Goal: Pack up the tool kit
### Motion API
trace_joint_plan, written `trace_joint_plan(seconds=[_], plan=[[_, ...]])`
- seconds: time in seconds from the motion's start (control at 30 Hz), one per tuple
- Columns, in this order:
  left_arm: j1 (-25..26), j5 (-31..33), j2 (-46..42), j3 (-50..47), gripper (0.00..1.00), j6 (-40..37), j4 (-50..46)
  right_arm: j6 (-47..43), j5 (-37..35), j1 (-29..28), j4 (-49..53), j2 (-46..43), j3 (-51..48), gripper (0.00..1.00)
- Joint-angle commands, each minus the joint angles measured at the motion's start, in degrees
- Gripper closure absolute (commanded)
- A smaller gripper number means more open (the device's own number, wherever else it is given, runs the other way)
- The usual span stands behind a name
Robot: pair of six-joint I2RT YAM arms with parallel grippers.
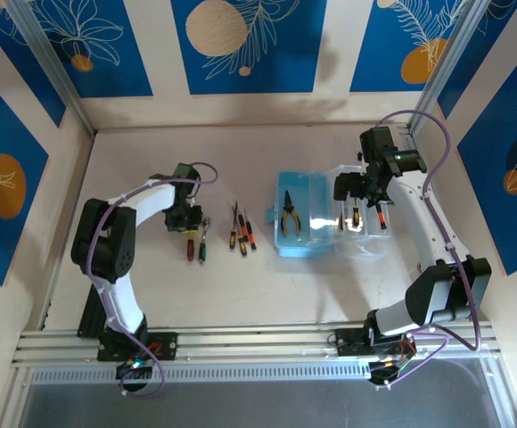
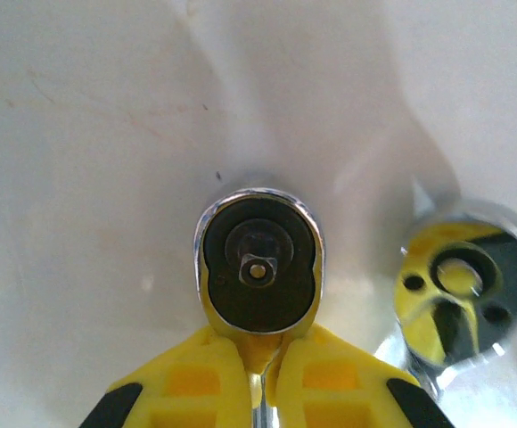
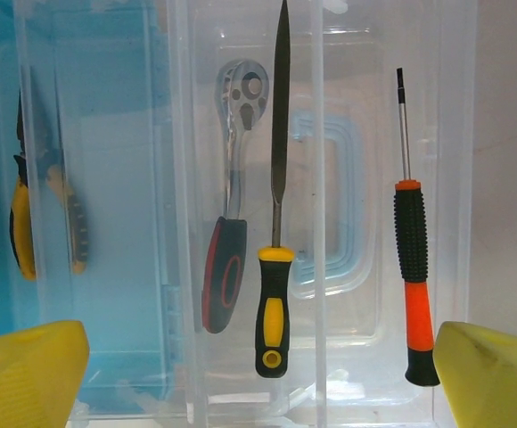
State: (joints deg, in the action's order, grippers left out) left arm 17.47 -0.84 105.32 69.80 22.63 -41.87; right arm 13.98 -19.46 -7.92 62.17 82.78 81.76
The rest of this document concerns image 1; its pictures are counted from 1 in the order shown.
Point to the green black screwdriver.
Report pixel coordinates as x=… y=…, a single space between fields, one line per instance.
x=202 y=254

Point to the yellow black long-nose pliers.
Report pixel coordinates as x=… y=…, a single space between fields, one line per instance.
x=288 y=206

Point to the slim orange black precision screwdriver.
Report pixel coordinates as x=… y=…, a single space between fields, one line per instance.
x=249 y=229

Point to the blue clear-lid plastic tool box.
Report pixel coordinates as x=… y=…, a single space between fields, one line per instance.
x=305 y=249

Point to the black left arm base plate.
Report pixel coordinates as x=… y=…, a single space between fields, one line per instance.
x=169 y=345

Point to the orange-black screwdriver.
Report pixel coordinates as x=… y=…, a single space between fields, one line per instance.
x=232 y=241

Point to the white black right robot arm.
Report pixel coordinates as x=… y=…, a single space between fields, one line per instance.
x=419 y=223

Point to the aluminium frame rail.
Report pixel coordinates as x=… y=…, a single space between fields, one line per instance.
x=258 y=343

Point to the yellow black screwdriver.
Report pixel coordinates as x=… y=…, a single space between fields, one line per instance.
x=355 y=216

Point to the aluminium side rail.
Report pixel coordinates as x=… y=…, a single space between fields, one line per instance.
x=412 y=136

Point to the black extrusion block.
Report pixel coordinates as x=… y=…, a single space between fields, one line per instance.
x=90 y=318

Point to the red black screwdriver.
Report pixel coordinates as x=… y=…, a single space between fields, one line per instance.
x=190 y=249

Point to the small black screwdriver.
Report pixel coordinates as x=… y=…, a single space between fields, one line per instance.
x=242 y=249

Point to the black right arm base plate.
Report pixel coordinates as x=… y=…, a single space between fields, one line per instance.
x=345 y=343

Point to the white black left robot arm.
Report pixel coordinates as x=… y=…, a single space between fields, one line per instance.
x=147 y=200

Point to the aluminium corner post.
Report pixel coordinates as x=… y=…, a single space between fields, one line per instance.
x=445 y=62
x=49 y=58

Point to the thick orange black precision screwdriver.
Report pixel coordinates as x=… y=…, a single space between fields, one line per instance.
x=241 y=221

